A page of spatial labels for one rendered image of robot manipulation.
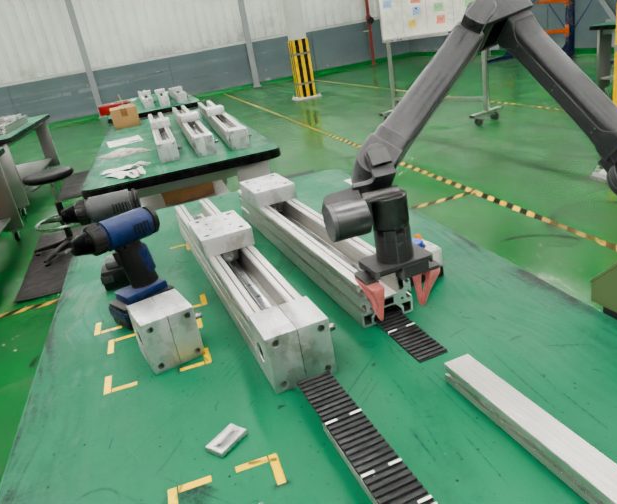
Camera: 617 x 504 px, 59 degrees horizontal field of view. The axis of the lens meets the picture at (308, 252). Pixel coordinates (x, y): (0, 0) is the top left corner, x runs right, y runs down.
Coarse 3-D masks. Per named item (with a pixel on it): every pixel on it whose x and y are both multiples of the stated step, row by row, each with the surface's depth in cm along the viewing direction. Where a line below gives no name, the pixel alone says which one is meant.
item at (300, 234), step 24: (240, 192) 160; (264, 216) 143; (288, 216) 141; (312, 216) 129; (288, 240) 125; (312, 240) 114; (360, 240) 110; (312, 264) 112; (336, 264) 101; (336, 288) 104; (360, 288) 92; (408, 288) 96; (360, 312) 94
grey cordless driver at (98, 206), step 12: (120, 192) 125; (132, 192) 125; (84, 204) 123; (96, 204) 123; (108, 204) 123; (120, 204) 124; (132, 204) 125; (60, 216) 124; (72, 216) 123; (84, 216) 123; (96, 216) 124; (108, 216) 125; (108, 264) 128; (108, 276) 128; (120, 276) 129; (108, 288) 129
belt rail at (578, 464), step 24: (456, 360) 77; (456, 384) 75; (480, 384) 71; (504, 384) 71; (480, 408) 71; (504, 408) 67; (528, 408) 66; (528, 432) 62; (552, 432) 62; (552, 456) 59; (576, 456) 58; (600, 456) 58; (576, 480) 58; (600, 480) 55
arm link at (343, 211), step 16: (368, 160) 82; (384, 160) 82; (384, 176) 82; (336, 192) 82; (352, 192) 83; (336, 208) 80; (352, 208) 80; (368, 208) 80; (336, 224) 79; (352, 224) 80; (368, 224) 81; (336, 240) 81
